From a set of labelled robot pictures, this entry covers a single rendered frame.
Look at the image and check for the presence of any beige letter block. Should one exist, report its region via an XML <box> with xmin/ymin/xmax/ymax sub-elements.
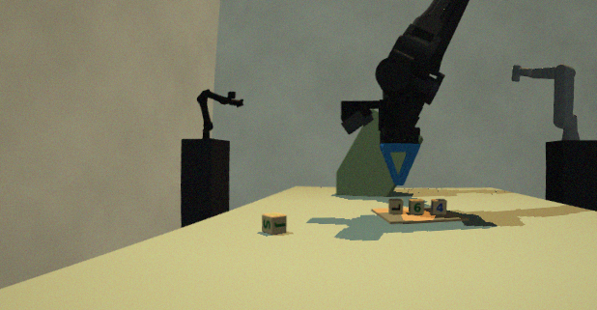
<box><xmin>262</xmin><ymin>212</ymin><xmax>287</xmax><ymax>235</ymax></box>
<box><xmin>388</xmin><ymin>199</ymin><xmax>403</xmax><ymax>214</ymax></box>
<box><xmin>431</xmin><ymin>199</ymin><xmax>447</xmax><ymax>214</ymax></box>
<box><xmin>409</xmin><ymin>199</ymin><xmax>424</xmax><ymax>214</ymax></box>

